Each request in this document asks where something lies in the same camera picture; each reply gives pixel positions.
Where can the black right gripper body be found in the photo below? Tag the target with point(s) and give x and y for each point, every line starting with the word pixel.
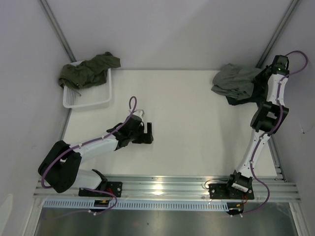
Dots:
pixel 261 79

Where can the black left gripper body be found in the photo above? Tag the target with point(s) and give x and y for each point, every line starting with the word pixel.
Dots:
pixel 141 137

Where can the grey shorts with drawstring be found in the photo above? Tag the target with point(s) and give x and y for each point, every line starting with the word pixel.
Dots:
pixel 235 81

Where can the dark navy shorts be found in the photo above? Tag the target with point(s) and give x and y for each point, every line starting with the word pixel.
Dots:
pixel 235 102

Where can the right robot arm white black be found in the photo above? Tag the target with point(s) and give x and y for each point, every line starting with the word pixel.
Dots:
pixel 265 122

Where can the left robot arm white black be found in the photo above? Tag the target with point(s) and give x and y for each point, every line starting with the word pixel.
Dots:
pixel 60 169

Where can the olive green shorts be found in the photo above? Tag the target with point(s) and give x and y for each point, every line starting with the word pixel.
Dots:
pixel 88 73

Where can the white plastic basket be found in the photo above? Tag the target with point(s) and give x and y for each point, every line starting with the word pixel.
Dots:
pixel 96 97

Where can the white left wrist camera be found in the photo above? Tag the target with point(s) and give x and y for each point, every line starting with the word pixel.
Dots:
pixel 139 113

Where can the aluminium mounting rail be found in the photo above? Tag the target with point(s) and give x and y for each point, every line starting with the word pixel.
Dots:
pixel 160 188

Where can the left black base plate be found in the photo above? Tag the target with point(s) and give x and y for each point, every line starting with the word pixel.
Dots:
pixel 113 187

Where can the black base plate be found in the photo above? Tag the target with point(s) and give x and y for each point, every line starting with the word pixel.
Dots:
pixel 113 187
pixel 219 191

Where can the slotted grey cable duct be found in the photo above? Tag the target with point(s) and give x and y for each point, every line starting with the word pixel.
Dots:
pixel 137 205

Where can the right aluminium corner post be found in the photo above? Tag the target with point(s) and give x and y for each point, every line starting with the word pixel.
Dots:
pixel 281 26

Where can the aluminium corner post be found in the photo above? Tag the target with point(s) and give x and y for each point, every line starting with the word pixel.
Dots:
pixel 46 8
pixel 281 26

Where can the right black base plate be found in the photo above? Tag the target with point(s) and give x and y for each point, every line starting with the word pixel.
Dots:
pixel 219 191

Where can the left aluminium corner post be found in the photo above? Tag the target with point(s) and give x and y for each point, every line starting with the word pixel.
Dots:
pixel 46 8

